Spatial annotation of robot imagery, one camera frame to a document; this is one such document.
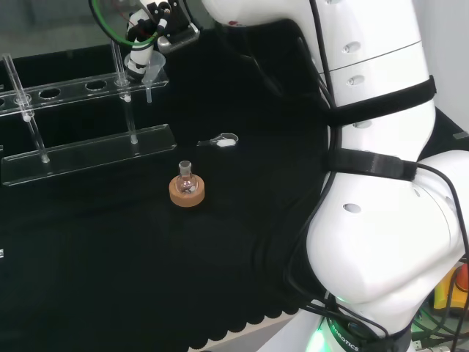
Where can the clear weighing funnel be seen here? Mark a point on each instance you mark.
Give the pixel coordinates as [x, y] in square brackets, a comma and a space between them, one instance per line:
[225, 141]

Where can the black cloth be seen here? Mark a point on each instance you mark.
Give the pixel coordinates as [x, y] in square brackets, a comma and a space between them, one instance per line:
[110, 275]

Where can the yellow stop button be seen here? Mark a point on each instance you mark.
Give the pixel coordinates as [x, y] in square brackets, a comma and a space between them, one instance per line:
[454, 289]

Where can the clear acrylic funnel stand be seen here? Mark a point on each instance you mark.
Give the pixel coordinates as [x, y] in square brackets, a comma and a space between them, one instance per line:
[91, 154]

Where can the small round-bottom glass flask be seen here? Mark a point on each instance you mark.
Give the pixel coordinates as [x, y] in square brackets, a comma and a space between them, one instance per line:
[186, 181]

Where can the clear plastic funnel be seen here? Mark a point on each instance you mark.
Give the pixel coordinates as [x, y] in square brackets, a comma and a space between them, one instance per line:
[155, 67]

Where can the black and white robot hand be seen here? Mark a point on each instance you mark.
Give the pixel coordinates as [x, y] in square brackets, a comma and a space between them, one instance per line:
[176, 25]

